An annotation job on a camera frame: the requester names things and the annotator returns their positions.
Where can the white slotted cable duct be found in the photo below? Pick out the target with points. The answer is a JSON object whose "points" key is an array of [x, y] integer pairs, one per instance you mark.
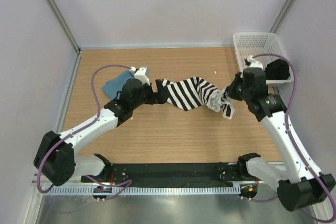
{"points": [[94, 190]]}

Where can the white plastic basket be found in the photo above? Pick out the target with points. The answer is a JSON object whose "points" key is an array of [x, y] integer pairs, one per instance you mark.
{"points": [[253, 43]]}

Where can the teal tank top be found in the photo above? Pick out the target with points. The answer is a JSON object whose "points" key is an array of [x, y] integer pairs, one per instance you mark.
{"points": [[112, 87]]}

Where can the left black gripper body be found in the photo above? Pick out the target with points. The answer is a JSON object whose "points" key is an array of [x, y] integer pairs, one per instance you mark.
{"points": [[146, 97]]}

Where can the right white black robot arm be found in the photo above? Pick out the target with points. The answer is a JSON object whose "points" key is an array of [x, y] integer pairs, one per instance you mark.
{"points": [[302, 183]]}

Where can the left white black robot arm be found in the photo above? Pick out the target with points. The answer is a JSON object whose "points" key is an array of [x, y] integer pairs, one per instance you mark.
{"points": [[57, 157]]}

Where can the black white striped tank top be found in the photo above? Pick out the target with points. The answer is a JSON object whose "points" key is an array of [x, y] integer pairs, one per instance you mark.
{"points": [[195, 92]]}

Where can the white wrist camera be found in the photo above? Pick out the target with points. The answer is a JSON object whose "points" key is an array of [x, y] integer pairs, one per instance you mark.
{"points": [[251, 62], [141, 73]]}

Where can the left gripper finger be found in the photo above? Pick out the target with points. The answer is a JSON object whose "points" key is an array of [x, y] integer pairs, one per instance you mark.
{"points": [[161, 90], [160, 99]]}

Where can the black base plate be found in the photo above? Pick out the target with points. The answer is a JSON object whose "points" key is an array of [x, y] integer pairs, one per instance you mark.
{"points": [[177, 175]]}

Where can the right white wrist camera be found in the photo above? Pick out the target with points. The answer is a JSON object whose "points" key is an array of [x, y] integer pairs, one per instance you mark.
{"points": [[251, 62]]}

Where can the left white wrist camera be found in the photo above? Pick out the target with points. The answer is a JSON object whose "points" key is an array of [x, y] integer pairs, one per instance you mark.
{"points": [[141, 73]]}

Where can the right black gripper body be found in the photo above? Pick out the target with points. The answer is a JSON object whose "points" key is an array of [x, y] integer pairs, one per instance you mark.
{"points": [[247, 93]]}

